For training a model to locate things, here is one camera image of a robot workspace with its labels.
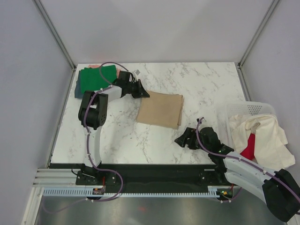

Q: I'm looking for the folded green t shirt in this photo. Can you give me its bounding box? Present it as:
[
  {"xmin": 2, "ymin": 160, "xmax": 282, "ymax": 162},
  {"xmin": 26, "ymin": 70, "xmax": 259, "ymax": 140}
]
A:
[{"xmin": 80, "ymin": 65, "xmax": 117, "ymax": 94}]

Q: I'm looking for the white plastic basket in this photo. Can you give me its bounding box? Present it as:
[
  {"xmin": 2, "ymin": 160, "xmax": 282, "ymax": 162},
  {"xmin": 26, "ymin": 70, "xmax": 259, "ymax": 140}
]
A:
[{"xmin": 225, "ymin": 101, "xmax": 276, "ymax": 148}]

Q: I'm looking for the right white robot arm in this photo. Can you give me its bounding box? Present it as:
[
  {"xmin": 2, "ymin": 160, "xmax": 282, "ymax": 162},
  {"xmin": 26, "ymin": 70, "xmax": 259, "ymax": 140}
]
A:
[{"xmin": 174, "ymin": 127, "xmax": 300, "ymax": 222}]

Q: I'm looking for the cream t shirt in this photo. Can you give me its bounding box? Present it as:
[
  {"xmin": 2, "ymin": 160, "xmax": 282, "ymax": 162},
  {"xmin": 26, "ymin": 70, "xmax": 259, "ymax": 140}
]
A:
[{"xmin": 229, "ymin": 114, "xmax": 296, "ymax": 171}]

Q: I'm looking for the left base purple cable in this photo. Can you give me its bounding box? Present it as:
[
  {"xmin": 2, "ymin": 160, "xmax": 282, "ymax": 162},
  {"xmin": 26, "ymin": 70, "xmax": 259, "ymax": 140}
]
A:
[{"xmin": 85, "ymin": 170, "xmax": 126, "ymax": 203}]

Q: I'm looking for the red t shirt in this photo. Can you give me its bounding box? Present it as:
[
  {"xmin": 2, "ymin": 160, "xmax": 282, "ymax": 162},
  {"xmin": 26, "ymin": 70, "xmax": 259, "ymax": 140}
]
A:
[{"xmin": 240, "ymin": 133, "xmax": 255, "ymax": 160}]

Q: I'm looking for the aluminium frame post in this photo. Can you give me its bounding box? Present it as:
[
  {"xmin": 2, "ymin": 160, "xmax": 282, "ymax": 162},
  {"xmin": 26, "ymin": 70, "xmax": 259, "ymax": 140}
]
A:
[
  {"xmin": 236, "ymin": 0, "xmax": 281, "ymax": 70},
  {"xmin": 32, "ymin": 0, "xmax": 76, "ymax": 71}
]

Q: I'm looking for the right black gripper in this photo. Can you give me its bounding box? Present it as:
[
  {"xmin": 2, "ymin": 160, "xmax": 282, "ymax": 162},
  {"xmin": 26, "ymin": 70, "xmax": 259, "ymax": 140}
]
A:
[{"xmin": 174, "ymin": 127, "xmax": 210, "ymax": 153}]

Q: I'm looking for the folded pink t shirt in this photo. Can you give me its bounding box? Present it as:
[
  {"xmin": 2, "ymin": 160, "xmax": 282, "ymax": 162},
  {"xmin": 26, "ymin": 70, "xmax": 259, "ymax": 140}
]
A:
[{"xmin": 88, "ymin": 64, "xmax": 120, "ymax": 78}]

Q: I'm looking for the folded blue t shirt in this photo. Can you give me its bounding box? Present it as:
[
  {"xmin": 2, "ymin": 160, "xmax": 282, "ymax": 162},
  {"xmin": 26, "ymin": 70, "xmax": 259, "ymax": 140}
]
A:
[{"xmin": 74, "ymin": 71, "xmax": 83, "ymax": 99}]

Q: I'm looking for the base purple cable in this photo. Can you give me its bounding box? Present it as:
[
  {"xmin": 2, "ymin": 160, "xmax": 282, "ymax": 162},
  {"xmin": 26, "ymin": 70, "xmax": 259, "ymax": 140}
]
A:
[
  {"xmin": 214, "ymin": 185, "xmax": 243, "ymax": 204},
  {"xmin": 85, "ymin": 170, "xmax": 126, "ymax": 203}
]

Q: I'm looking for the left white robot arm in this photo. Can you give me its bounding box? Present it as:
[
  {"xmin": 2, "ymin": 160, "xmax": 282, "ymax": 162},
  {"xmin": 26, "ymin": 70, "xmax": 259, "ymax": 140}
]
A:
[{"xmin": 76, "ymin": 71, "xmax": 150, "ymax": 185}]

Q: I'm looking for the tan t shirt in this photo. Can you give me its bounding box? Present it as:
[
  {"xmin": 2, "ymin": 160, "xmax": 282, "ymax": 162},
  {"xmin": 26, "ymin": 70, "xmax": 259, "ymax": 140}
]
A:
[{"xmin": 136, "ymin": 91, "xmax": 184, "ymax": 129}]

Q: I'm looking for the left aluminium frame post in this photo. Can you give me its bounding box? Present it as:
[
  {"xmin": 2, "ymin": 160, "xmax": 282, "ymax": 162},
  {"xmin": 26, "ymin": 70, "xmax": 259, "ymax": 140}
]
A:
[{"xmin": 32, "ymin": 0, "xmax": 76, "ymax": 71}]

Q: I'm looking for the right aluminium frame post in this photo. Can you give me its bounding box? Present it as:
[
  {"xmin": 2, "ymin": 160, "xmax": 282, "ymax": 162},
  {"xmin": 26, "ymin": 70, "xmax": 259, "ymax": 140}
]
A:
[{"xmin": 236, "ymin": 0, "xmax": 281, "ymax": 70}]

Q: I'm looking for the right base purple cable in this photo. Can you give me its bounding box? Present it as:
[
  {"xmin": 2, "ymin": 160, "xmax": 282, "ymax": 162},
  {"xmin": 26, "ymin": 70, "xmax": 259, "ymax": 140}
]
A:
[{"xmin": 214, "ymin": 185, "xmax": 243, "ymax": 204}]

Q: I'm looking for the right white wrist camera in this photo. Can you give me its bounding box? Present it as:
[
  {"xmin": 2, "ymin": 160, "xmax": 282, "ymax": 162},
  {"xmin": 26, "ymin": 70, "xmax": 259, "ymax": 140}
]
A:
[{"xmin": 196, "ymin": 117, "xmax": 206, "ymax": 123}]

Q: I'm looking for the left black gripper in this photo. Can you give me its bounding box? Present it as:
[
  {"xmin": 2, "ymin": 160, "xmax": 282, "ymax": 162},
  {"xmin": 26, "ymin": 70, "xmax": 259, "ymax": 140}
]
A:
[{"xmin": 126, "ymin": 80, "xmax": 150, "ymax": 99}]

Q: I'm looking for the white cable duct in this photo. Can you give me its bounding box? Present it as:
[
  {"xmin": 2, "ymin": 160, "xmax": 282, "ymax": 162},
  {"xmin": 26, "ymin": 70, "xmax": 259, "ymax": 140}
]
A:
[{"xmin": 43, "ymin": 187, "xmax": 219, "ymax": 198}]

